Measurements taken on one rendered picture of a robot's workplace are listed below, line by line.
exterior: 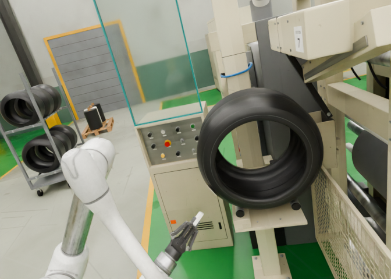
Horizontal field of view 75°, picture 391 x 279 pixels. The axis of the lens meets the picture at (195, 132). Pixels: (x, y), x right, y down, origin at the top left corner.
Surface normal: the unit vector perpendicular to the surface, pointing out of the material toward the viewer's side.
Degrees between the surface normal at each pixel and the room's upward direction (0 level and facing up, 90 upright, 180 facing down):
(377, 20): 72
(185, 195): 90
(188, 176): 90
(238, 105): 43
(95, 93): 90
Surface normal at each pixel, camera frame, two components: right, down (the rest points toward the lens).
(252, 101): -0.19, -0.44
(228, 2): -0.09, 0.36
